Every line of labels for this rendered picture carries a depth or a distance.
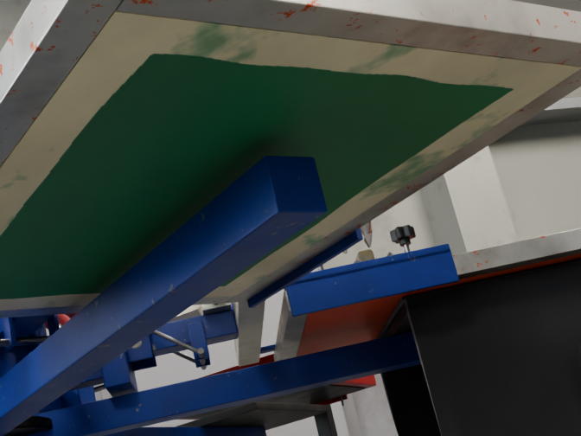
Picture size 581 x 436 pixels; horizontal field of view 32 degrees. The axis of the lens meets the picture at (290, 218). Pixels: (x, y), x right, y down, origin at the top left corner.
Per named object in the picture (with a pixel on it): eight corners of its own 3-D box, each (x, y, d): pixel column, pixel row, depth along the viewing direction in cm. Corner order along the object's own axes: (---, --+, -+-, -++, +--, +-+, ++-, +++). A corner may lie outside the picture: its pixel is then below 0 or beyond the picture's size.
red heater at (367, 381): (261, 425, 353) (254, 391, 357) (378, 389, 336) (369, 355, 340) (166, 425, 300) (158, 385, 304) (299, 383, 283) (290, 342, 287)
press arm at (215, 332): (238, 338, 203) (233, 315, 204) (238, 332, 197) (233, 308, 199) (154, 356, 201) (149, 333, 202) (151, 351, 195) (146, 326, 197)
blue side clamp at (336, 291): (454, 287, 179) (443, 251, 181) (459, 280, 174) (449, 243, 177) (291, 323, 176) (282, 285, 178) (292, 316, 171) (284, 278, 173)
